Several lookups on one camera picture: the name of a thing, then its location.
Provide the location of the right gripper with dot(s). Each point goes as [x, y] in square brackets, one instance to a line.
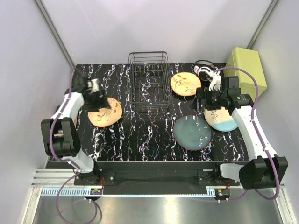
[203, 93]

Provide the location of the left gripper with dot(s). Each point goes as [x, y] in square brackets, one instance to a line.
[100, 102]

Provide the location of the cream bird plate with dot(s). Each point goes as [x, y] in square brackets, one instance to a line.
[105, 117]
[185, 84]

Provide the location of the white plate blue band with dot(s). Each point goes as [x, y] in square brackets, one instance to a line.
[220, 120]

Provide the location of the teal glazed plate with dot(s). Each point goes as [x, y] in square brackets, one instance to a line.
[192, 132]

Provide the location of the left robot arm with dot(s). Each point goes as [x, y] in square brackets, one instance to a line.
[60, 138]

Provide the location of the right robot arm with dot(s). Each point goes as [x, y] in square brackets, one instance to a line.
[265, 168]

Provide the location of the orange cover book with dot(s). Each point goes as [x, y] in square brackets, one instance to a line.
[75, 120]

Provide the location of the white black headphones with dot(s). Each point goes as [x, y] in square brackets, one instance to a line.
[202, 68]

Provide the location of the green storage box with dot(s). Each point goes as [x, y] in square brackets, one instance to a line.
[247, 66]

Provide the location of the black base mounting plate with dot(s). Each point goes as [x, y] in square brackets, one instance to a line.
[202, 173]

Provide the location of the dark wire dish rack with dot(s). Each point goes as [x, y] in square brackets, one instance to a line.
[149, 81]

